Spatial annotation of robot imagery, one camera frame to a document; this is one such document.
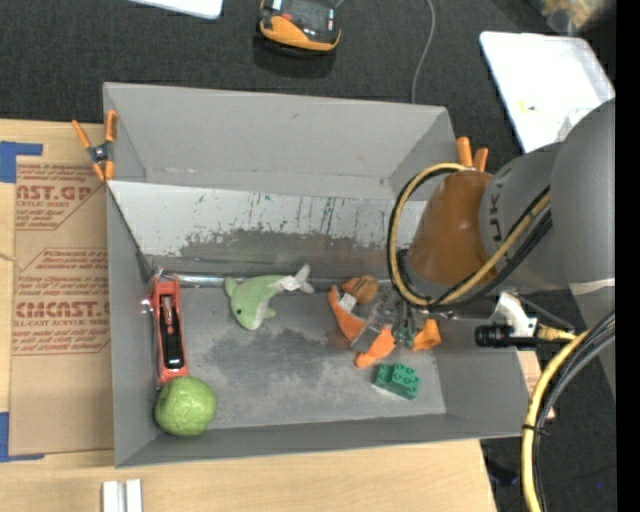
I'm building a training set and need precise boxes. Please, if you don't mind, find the green apple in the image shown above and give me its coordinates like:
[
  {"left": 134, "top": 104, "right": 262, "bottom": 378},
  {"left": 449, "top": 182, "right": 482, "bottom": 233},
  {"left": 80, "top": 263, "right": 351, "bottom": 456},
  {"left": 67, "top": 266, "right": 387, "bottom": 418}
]
[{"left": 152, "top": 375, "right": 218, "bottom": 438}]

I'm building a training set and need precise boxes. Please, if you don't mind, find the brown cardboard board red print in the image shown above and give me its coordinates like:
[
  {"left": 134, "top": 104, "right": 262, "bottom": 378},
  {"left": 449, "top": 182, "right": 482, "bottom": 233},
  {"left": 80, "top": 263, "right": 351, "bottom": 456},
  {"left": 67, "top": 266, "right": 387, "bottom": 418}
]
[{"left": 0, "top": 117, "right": 117, "bottom": 462}]

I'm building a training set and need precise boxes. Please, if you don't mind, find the black cylinder on white bracket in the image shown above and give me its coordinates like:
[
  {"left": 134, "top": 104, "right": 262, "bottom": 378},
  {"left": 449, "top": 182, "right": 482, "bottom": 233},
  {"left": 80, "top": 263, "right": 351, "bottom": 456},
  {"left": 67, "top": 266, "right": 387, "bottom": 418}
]
[{"left": 474, "top": 291, "right": 540, "bottom": 349}]

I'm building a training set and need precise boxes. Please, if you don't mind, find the orange plush toy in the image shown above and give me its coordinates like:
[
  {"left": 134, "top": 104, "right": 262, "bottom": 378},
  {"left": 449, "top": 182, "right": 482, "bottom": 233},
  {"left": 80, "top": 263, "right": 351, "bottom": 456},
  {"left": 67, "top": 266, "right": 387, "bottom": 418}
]
[{"left": 326, "top": 274, "right": 443, "bottom": 370}]

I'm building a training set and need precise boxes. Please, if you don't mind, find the orange and black stapler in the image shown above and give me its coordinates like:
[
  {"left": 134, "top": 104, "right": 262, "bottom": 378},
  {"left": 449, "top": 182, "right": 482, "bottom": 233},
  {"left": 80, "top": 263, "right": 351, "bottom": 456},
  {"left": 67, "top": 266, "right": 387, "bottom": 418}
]
[{"left": 147, "top": 274, "right": 191, "bottom": 387}]

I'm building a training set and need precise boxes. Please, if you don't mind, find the green plush dolphin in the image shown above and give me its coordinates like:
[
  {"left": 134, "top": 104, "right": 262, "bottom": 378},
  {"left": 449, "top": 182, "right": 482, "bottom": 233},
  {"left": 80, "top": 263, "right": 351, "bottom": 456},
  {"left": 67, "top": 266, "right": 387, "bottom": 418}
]
[{"left": 223, "top": 263, "right": 316, "bottom": 332}]

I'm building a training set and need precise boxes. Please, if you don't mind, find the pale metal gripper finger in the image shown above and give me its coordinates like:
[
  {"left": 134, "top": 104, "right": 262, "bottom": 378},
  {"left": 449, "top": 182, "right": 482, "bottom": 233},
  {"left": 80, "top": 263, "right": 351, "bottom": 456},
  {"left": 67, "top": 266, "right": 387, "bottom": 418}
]
[
  {"left": 339, "top": 292, "right": 372, "bottom": 321},
  {"left": 349, "top": 319, "right": 387, "bottom": 351}
]

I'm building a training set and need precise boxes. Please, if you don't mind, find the green toy brick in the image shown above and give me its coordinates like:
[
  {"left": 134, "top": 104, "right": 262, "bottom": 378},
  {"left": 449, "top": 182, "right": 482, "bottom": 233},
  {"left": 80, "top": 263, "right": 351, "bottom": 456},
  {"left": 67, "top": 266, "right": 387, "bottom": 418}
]
[{"left": 370, "top": 361, "right": 422, "bottom": 402}]

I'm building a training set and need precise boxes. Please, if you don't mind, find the grey metal bin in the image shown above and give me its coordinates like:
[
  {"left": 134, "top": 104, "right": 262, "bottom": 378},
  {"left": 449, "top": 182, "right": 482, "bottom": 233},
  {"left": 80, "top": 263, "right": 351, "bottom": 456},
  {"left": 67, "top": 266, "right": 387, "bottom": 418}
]
[{"left": 102, "top": 81, "right": 532, "bottom": 469}]

